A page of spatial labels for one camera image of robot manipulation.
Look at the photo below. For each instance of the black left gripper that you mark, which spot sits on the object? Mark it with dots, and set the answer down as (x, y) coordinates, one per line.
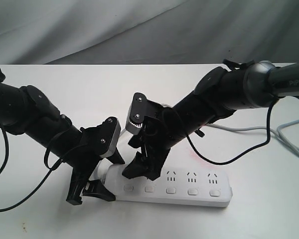
(84, 158)

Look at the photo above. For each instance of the white five-socket power strip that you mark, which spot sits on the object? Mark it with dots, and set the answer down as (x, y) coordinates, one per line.
(179, 186)

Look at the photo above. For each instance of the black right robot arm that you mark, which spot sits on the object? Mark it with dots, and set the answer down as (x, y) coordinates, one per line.
(224, 90)

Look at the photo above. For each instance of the grey backdrop cloth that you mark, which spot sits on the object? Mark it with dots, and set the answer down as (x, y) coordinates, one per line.
(148, 31)

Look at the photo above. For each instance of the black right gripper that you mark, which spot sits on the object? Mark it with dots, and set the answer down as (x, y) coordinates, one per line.
(150, 160)

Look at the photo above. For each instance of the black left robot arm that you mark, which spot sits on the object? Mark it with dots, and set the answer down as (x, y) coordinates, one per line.
(27, 110)

